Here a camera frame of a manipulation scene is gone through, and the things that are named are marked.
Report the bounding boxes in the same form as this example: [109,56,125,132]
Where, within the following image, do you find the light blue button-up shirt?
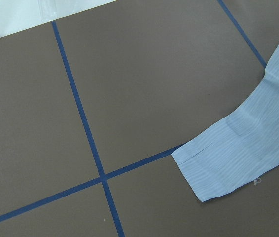
[172,44,279,202]

